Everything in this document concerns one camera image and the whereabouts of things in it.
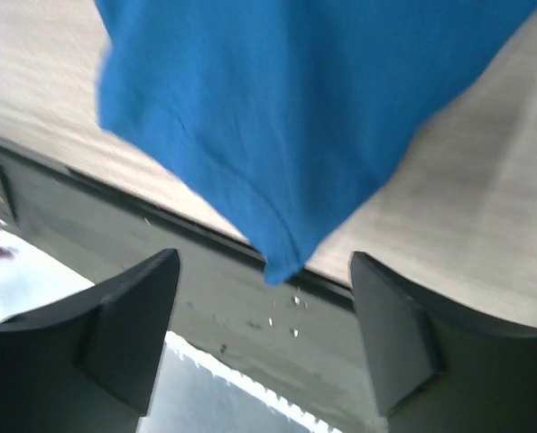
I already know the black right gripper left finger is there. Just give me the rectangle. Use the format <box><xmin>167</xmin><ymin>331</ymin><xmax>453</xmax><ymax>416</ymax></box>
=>
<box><xmin>0</xmin><ymin>249</ymin><xmax>180</xmax><ymax>432</ymax></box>

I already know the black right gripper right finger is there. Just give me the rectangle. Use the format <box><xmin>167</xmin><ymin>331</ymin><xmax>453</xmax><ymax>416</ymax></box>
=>
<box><xmin>350</xmin><ymin>252</ymin><xmax>537</xmax><ymax>432</ymax></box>

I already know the blue printed t-shirt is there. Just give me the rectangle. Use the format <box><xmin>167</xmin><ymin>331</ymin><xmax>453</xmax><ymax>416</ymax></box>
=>
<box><xmin>96</xmin><ymin>0</ymin><xmax>537</xmax><ymax>284</ymax></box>

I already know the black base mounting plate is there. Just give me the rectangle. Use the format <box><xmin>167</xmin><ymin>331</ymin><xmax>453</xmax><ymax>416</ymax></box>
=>
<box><xmin>0</xmin><ymin>141</ymin><xmax>387</xmax><ymax>432</ymax></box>

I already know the white slotted cable duct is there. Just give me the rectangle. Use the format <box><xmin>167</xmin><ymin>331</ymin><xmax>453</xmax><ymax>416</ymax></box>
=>
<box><xmin>163</xmin><ymin>331</ymin><xmax>341</xmax><ymax>433</ymax></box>

